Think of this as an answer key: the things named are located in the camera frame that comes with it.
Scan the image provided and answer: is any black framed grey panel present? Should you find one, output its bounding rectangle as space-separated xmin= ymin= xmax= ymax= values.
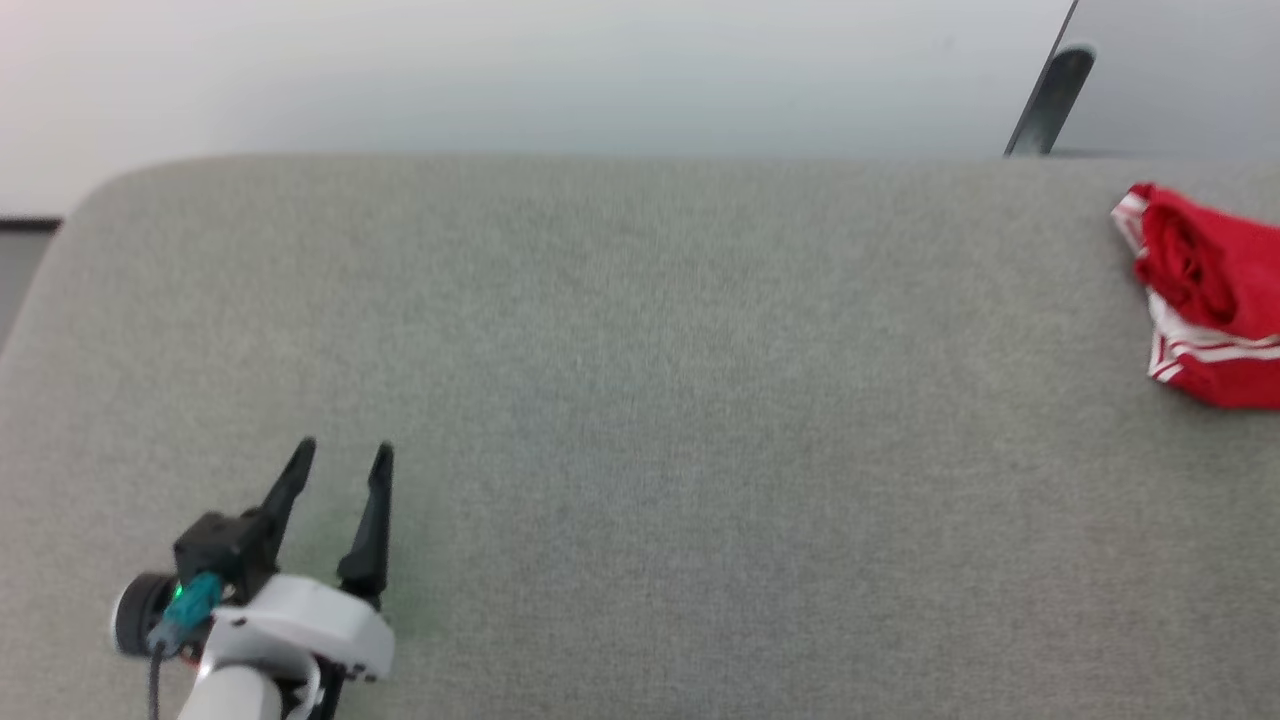
xmin=0 ymin=216 xmax=64 ymax=346

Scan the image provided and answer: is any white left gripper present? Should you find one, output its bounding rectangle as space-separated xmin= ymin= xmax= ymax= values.
xmin=203 ymin=436 xmax=396 ymax=686

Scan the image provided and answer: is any grey door with dark edge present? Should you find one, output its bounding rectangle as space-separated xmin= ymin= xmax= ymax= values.
xmin=1004 ymin=0 xmax=1280 ymax=161

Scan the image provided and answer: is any teal camera cable connector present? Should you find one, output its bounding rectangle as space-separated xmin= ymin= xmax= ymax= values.
xmin=148 ymin=570 xmax=224 ymax=653

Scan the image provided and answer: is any dark grey door handle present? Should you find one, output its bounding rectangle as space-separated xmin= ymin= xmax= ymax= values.
xmin=1004 ymin=44 xmax=1097 ymax=158

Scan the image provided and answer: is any red Bulls basketball jersey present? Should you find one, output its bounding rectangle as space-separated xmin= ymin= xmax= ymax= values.
xmin=1111 ymin=182 xmax=1280 ymax=411

